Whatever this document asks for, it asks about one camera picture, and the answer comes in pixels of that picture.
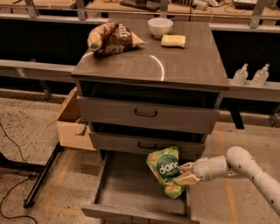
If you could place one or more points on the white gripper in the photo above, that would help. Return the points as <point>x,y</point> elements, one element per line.
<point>201,169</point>

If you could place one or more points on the green rice chip bag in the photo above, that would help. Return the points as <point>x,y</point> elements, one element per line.
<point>164,164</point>

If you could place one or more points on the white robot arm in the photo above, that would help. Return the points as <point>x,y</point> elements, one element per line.
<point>238,162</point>

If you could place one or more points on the middle grey drawer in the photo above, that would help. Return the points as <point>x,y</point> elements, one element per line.
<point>144,145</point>

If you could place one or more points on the bottom grey open drawer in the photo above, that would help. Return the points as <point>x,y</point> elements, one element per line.
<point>127,191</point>

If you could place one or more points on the grey drawer cabinet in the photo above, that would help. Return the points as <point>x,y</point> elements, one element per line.
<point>192,77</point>

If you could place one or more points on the top grey drawer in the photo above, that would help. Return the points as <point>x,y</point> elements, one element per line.
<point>147,115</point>

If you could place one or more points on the brown chip bag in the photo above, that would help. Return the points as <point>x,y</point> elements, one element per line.
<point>112,38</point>

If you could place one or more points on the left clear pump bottle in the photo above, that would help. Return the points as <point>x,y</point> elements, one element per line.
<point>241,75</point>

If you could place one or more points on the cardboard box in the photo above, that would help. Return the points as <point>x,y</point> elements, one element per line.
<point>72,131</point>

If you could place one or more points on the yellow sponge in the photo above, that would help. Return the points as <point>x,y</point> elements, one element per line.
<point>173,41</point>

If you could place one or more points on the white bowl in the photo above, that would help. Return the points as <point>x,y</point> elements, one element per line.
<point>159,26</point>

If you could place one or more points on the black stand leg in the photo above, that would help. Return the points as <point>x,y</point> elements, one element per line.
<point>29,201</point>

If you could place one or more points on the wooden workbench top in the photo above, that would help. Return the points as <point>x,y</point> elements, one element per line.
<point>226,8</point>

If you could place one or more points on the grey metal shelf rail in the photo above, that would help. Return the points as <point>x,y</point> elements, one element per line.
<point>36,70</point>

